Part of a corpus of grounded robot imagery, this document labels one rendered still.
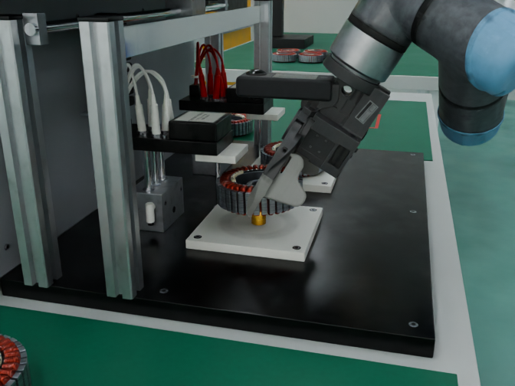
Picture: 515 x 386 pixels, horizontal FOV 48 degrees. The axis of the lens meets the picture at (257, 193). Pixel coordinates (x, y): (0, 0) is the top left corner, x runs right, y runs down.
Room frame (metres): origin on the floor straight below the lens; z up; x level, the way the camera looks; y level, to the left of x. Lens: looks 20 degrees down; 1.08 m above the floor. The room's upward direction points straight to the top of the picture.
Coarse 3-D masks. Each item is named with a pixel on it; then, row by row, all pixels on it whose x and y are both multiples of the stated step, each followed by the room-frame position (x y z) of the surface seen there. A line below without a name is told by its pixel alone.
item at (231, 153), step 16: (192, 112) 0.75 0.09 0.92; (208, 112) 0.75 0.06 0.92; (160, 128) 0.75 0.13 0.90; (176, 128) 0.69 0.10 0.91; (192, 128) 0.69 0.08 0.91; (208, 128) 0.68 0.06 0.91; (224, 128) 0.71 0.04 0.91; (144, 144) 0.70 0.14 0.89; (160, 144) 0.69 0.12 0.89; (176, 144) 0.69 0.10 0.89; (192, 144) 0.68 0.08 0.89; (208, 144) 0.68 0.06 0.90; (224, 144) 0.70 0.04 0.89; (240, 144) 0.73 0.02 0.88; (144, 160) 0.71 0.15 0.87; (160, 160) 0.75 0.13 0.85; (208, 160) 0.68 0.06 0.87; (224, 160) 0.68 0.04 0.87; (144, 176) 0.71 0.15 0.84; (160, 176) 0.75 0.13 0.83
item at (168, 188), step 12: (168, 180) 0.75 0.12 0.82; (180, 180) 0.76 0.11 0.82; (144, 192) 0.70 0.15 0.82; (156, 192) 0.70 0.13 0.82; (168, 192) 0.71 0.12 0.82; (180, 192) 0.75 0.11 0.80; (144, 204) 0.70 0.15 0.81; (156, 204) 0.69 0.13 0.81; (168, 204) 0.71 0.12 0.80; (180, 204) 0.75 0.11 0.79; (144, 216) 0.70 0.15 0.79; (156, 216) 0.69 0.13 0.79; (168, 216) 0.71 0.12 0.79; (144, 228) 0.70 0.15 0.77; (156, 228) 0.69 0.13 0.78
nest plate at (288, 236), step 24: (216, 216) 0.72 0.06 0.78; (240, 216) 0.72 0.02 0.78; (288, 216) 0.72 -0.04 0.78; (312, 216) 0.72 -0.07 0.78; (192, 240) 0.64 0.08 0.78; (216, 240) 0.64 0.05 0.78; (240, 240) 0.64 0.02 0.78; (264, 240) 0.64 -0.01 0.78; (288, 240) 0.64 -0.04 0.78; (312, 240) 0.66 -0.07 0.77
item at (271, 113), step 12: (192, 96) 0.98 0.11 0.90; (228, 96) 0.93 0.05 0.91; (240, 96) 0.92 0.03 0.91; (180, 108) 0.95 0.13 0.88; (192, 108) 0.94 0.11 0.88; (204, 108) 0.94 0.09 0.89; (216, 108) 0.93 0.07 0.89; (228, 108) 0.93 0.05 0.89; (240, 108) 0.92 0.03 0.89; (252, 108) 0.92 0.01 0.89; (264, 108) 0.92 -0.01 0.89; (276, 108) 0.96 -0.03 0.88; (276, 120) 0.91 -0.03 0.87
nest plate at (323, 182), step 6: (258, 162) 0.97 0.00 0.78; (318, 174) 0.90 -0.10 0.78; (324, 174) 0.90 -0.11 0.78; (306, 180) 0.87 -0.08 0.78; (312, 180) 0.87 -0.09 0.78; (318, 180) 0.87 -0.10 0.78; (324, 180) 0.87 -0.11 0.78; (330, 180) 0.87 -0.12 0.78; (306, 186) 0.85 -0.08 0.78; (312, 186) 0.85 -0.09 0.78; (318, 186) 0.85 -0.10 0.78; (324, 186) 0.85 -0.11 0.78; (330, 186) 0.84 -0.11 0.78; (324, 192) 0.85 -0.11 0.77; (330, 192) 0.84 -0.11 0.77
